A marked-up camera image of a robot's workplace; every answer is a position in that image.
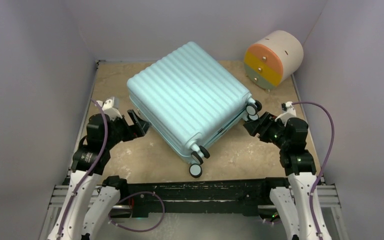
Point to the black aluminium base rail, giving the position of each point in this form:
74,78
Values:
248,197

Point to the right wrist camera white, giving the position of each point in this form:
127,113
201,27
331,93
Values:
288,112

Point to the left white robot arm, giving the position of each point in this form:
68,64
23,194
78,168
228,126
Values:
79,218

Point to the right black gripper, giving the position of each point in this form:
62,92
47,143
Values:
256,127

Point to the round pastel drawer cabinet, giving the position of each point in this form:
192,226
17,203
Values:
272,59

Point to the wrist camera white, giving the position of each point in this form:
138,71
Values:
110,107
288,112

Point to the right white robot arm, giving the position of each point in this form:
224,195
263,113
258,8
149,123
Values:
297,204

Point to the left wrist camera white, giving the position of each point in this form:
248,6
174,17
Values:
110,107

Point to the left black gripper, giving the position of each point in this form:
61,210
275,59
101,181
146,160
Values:
139,128

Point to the light blue suitcase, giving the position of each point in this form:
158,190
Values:
191,100

